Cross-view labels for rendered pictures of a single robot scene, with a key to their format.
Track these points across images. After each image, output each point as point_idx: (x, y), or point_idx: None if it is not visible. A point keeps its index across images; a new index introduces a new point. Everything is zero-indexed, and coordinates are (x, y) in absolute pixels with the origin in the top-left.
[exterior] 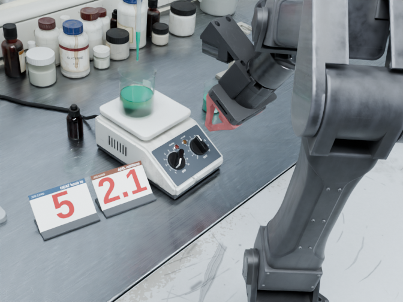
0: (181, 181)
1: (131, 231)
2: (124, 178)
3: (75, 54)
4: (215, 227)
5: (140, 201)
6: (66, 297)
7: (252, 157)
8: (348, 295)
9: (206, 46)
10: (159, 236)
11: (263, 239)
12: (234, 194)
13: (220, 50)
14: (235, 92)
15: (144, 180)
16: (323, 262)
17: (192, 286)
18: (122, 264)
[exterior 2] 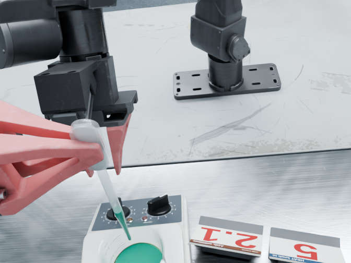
0: (172, 196)
1: (251, 198)
2: (221, 239)
3: None
4: (179, 159)
5: (218, 221)
6: (343, 173)
7: (62, 204)
8: (155, 74)
9: (87, 109)
10: (231, 178)
11: (229, 25)
12: (129, 177)
13: (92, 82)
14: (116, 85)
15: (198, 231)
16: (142, 95)
17: (243, 129)
18: (281, 174)
